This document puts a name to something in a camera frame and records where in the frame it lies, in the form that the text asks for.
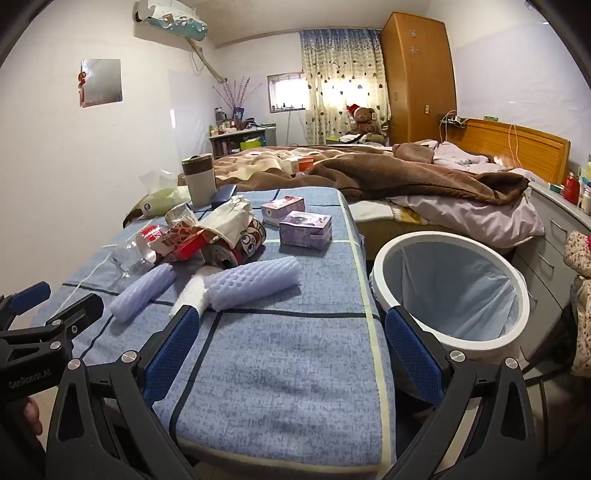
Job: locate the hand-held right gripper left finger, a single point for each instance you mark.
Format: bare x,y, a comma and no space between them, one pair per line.
170,353

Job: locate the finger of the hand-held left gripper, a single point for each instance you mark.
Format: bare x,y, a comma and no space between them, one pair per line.
81,313
28,296

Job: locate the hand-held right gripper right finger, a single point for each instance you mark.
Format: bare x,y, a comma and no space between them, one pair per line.
412,355

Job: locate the purple foam net sleeve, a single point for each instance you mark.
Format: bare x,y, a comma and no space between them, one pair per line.
138,293
254,281

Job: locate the white round bin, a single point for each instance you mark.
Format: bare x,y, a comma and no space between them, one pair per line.
480,344

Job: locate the clear bottle with red label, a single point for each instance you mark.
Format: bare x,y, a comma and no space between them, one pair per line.
150,238

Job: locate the printed snack wrapper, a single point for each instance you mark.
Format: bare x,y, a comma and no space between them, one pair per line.
182,228

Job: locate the red cartoon drink can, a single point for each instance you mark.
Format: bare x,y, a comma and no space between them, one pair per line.
249,240

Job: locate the beige paper bag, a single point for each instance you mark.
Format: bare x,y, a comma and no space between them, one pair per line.
228,214

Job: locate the person's left hand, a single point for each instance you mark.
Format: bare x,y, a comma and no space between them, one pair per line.
33,417

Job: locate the white tissue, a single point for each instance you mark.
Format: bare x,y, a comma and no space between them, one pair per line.
194,293

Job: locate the red medicine box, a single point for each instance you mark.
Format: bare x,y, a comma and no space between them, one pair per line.
189,248

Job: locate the blue checked mat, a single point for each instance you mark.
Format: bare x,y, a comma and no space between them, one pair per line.
286,369

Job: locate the green tissue pack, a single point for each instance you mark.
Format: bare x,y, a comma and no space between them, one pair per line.
161,201

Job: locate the pink duvet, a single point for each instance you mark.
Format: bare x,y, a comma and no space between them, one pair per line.
485,218

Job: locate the purple carton box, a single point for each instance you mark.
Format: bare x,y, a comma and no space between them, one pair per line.
305,229

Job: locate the navy glasses case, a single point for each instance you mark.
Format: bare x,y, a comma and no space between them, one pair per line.
224,196

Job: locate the beige and brown tumbler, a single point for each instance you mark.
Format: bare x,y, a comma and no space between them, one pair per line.
199,182

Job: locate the brown fleece blanket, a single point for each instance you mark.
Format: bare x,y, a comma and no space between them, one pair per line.
415,177

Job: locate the pink white small carton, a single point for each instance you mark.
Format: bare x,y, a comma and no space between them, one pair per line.
282,210

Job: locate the grey drawer nightstand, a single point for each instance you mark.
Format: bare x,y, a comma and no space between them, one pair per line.
549,217

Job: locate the floral cloth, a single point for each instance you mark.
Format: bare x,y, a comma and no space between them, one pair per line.
579,249

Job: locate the tan blanket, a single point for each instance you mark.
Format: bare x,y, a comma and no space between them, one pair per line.
258,161

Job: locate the red hanging ornament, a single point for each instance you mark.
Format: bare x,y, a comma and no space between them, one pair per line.
82,85

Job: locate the orange and white box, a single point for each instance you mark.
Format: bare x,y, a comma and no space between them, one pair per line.
304,165

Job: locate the cluttered white desk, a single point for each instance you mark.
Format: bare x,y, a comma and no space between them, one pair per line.
244,136

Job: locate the teddy bear with red hat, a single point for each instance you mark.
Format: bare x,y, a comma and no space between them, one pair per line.
364,121

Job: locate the power strip with plugs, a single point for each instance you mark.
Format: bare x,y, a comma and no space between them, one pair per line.
452,119

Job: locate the wooden bed headboard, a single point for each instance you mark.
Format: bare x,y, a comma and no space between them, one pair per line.
531,144

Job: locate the dried branch bouquet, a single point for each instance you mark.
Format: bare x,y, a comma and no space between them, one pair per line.
238,94

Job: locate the wooden wardrobe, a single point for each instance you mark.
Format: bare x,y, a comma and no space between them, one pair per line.
418,78

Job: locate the wrapped air conditioner pipe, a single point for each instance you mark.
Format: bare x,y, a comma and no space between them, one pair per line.
205,57

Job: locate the small window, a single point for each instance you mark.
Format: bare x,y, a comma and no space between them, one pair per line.
286,92

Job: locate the heart print curtain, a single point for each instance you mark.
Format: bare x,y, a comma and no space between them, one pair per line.
341,78

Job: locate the covered air conditioner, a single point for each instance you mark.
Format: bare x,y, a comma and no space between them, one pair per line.
171,18

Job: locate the silver foil wall poster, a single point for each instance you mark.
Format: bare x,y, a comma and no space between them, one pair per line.
101,83

